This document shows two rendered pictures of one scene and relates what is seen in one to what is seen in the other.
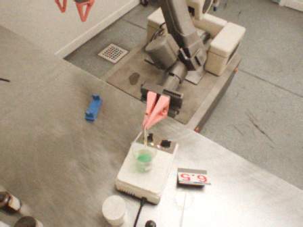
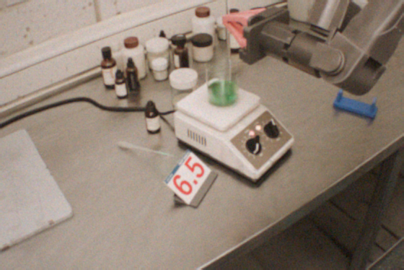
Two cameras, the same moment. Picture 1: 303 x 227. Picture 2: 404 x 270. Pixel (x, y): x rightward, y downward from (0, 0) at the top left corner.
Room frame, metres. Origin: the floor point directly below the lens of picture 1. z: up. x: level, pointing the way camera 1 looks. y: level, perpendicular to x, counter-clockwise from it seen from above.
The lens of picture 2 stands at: (0.55, -0.65, 1.35)
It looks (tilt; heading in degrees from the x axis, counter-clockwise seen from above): 39 degrees down; 117
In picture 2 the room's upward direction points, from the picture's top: 3 degrees counter-clockwise
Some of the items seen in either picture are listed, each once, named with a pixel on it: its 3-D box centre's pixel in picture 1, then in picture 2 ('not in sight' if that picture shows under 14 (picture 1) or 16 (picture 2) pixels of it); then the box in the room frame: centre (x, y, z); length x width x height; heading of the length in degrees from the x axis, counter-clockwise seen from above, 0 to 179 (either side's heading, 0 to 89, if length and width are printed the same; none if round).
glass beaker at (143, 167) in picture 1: (143, 156); (224, 83); (0.27, 0.01, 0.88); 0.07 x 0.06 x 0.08; 66
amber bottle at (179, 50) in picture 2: not in sight; (181, 53); (0.08, 0.21, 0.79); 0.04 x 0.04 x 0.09
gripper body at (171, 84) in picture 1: (165, 90); (279, 40); (0.39, -0.03, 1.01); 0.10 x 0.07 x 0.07; 69
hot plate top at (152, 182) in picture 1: (145, 166); (218, 102); (0.26, 0.01, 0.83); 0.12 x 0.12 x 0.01; 73
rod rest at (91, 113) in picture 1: (92, 106); (356, 101); (0.51, 0.21, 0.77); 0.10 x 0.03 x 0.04; 174
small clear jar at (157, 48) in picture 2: not in sight; (158, 53); (0.01, 0.21, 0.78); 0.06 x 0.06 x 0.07
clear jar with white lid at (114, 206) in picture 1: (115, 211); (185, 91); (0.15, 0.08, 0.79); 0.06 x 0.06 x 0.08
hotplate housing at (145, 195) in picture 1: (147, 165); (229, 125); (0.29, 0.00, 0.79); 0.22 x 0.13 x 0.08; 163
